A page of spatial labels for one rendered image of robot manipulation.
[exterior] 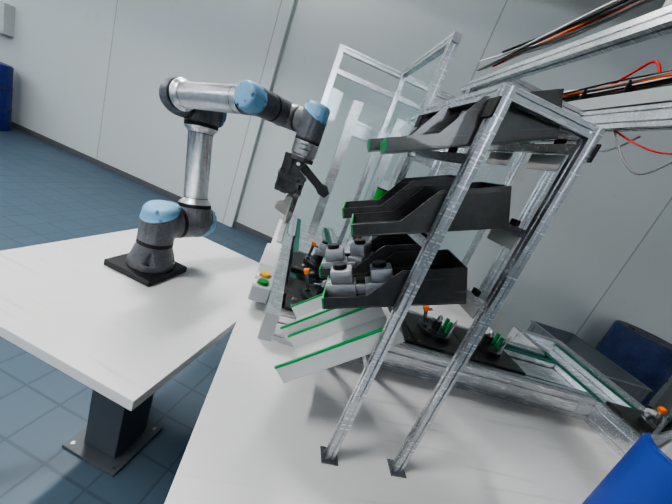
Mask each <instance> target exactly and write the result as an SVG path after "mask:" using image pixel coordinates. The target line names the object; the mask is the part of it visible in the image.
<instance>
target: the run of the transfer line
mask: <svg viewBox="0 0 672 504"><path fill-rule="evenodd" d="M509 336H511V338H510V340H511V341H514V342H518V343H521V344H524V345H528V346H529V347H530V349H532V350H533V351H534V352H533V353H532V354H534V355H535V356H536V357H537V359H536V361H534V364H535V365H536V366H537V367H538V368H539V369H540V370H541V371H542V372H543V373H544V374H545V375H546V376H548V377H549V378H550V379H551V380H552V381H553V382H554V383H558V384H562V385H565V386H568V387H569V388H572V389H575V390H576V391H578V392H579V393H578V394H581V395H582V396H583V397H584V399H583V401H582V402H580V401H579V403H580V405H579V406H578V407H577V408H576V410H575V411H572V412H573V414H572V415H571V416H570V417H572V418H576V419H580V420H584V421H585V422H586V423H587V424H588V425H589V426H590V427H591V428H592V429H593V430H594V431H595V432H596V433H597V434H598V435H599V436H600V437H601V438H602V439H603V440H604V441H605V442H606V443H607V444H608V445H609V446H610V447H611V448H612V449H613V450H614V451H615V452H616V453H617V454H618V455H619V456H620V457H621V458H622V457H623V456H624V455H625V454H626V453H627V451H628V450H629V449H630V448H631V447H632V446H633V445H634V443H635V442H636V441H637V440H638V439H639V438H640V437H641V435H642V434H641V433H639V432H638V431H637V430H636V429H635V428H634V427H633V426H631V425H630V424H629V423H628V422H627V421H626V420H625V419H623V418H622V417H621V416H620V415H619V414H618V413H617V412H615V411H614V410H613V409H612V408H611V407H610V406H609V405H607V404H605V403H606V402H607V401H609V402H612V403H616V404H620V405H623V406H627V407H630V408H634V409H638V410H641V411H644V410H645V409H646V407H644V406H643V405H642V404H641V403H639V402H638V401H637V400H635V399H634V398H633V397H632V396H630V395H629V394H628V393H626V392H625V391H624V390H623V389H621V388H620V387H619V386H618V385H616V384H615V383H614V382H612V381H611V380H610V379H609V378H607V377H606V376H605V375H604V374H602V373H601V372H600V371H598V370H597V369H596V368H595V367H593V366H592V365H591V364H589V363H588V362H587V361H586V360H584V359H583V358H582V357H581V356H579V355H578V354H577V353H575V352H574V351H573V350H572V349H570V348H569V347H568V346H567V345H565V344H564V343H563V342H562V341H559V340H556V339H552V338H549V337H546V336H543V335H540V334H536V333H533V332H530V331H527V330H523V329H520V328H517V327H513V328H512V330H511V331H510V333H509V335H508V336H507V338H506V339H508V337H509Z"/></svg>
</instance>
